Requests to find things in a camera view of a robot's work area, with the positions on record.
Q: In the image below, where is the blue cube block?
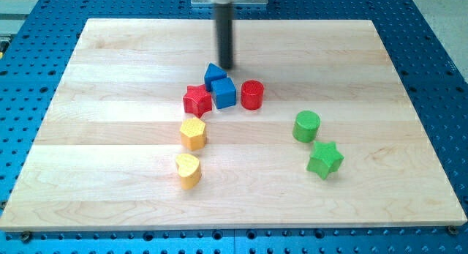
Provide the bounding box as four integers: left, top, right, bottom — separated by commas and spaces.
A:
211, 78, 237, 109

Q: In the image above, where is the red cylinder block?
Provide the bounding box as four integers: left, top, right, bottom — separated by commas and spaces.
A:
241, 80, 264, 110

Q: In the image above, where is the yellow hexagon block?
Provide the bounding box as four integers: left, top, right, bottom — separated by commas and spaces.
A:
179, 117, 206, 151

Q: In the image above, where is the red star block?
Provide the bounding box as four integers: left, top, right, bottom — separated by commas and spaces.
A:
183, 84, 212, 119

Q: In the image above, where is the blue triangle block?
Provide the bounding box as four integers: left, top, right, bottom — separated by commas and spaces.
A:
204, 63, 227, 92

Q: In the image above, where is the yellow heart block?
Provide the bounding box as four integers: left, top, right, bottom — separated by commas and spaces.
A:
175, 154, 202, 190

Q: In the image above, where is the green cylinder block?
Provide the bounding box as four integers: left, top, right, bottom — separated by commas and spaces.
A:
292, 111, 321, 143

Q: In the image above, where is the green star block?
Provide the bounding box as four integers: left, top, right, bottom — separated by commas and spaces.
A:
306, 141, 344, 180

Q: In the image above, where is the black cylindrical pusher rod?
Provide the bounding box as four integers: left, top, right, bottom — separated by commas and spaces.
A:
214, 4, 233, 70

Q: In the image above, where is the light wooden board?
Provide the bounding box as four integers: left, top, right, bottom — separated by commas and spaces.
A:
1, 18, 467, 231

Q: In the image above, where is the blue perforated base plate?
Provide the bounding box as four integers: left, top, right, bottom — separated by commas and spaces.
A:
1, 0, 467, 253

